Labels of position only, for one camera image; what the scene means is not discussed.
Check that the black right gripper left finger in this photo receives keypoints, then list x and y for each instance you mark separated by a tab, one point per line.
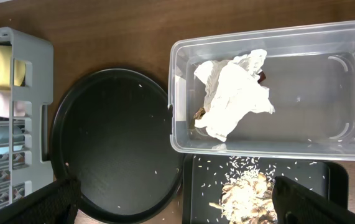
56	203

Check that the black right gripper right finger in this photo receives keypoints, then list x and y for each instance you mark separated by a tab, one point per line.
296	204

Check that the pink plastic cup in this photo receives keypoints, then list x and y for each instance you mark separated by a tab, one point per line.
5	99

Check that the white paper napkin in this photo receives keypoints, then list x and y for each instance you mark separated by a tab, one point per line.
232	91

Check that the grey plastic dishwasher rack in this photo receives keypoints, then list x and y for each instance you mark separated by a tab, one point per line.
28	170

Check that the food scraps pile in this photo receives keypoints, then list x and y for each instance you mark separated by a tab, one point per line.
247	199

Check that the round black tray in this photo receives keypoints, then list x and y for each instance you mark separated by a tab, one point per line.
112	132

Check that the black rectangular tray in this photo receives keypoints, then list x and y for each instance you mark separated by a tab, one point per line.
205	175

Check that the clear plastic bin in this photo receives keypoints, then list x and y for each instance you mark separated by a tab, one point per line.
310	72

